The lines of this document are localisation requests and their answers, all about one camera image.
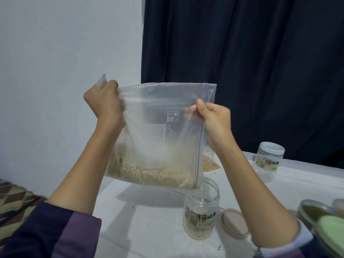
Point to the person's right hand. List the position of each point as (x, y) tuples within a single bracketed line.
[(217, 123)]

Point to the person's left hand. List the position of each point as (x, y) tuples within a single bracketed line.
[(107, 107)]

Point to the zip bag of corn kernels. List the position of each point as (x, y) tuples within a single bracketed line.
[(210, 164)]

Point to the clear bag with cream grains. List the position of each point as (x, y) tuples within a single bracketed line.
[(161, 126)]

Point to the transparent jar blue lid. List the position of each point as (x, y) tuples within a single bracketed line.
[(269, 161)]

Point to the transparent jar pink lid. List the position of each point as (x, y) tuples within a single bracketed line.
[(200, 217)]

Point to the pink round lid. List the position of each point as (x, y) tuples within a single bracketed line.
[(235, 223)]

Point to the pile of green beans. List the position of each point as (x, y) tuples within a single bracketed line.
[(313, 213)]

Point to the green round lid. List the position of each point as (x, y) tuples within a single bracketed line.
[(332, 233)]

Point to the person's right forearm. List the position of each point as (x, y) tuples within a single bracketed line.
[(258, 196)]

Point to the person's left forearm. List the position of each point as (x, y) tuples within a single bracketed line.
[(80, 174)]

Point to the dark navy curtain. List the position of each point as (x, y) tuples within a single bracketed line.
[(242, 56)]

